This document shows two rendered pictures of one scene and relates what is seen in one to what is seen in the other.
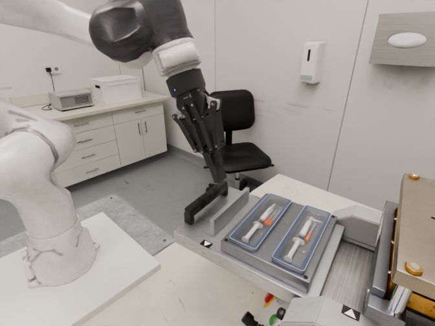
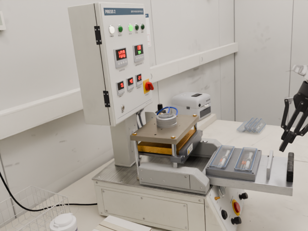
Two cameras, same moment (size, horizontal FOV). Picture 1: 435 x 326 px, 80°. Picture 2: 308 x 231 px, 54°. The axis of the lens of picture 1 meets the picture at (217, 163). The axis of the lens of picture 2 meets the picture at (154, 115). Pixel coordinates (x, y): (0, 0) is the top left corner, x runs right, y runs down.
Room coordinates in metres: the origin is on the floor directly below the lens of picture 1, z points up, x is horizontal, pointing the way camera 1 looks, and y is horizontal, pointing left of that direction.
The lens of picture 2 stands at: (1.35, -0.55, 1.49)
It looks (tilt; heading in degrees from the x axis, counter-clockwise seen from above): 17 degrees down; 172
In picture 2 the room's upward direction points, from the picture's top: 5 degrees counter-clockwise
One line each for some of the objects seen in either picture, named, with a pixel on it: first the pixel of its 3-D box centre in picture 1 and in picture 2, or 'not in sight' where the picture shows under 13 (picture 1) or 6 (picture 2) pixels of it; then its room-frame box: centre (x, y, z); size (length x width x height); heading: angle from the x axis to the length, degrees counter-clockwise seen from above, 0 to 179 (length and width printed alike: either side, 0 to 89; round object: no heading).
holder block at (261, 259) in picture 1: (282, 232); (234, 162); (0.41, -0.13, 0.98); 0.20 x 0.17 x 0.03; 146
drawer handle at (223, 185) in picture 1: (208, 200); (290, 166); (0.51, 0.02, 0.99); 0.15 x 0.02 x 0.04; 146
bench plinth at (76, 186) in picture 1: (108, 163); not in sight; (2.65, 1.23, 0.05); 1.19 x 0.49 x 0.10; 137
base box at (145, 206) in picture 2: not in sight; (174, 185); (0.25, -0.33, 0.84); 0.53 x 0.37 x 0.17; 56
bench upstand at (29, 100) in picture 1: (84, 92); not in sight; (2.81, 1.41, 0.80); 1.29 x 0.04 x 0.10; 137
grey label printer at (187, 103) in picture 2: not in sight; (191, 105); (-0.75, 0.05, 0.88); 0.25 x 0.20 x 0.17; 41
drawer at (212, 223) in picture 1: (260, 228); (248, 166); (0.44, -0.09, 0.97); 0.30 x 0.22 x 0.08; 56
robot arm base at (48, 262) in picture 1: (54, 238); not in sight; (0.55, 0.45, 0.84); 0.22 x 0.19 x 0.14; 52
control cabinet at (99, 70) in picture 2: not in sight; (123, 89); (0.16, -0.49, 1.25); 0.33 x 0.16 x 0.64; 146
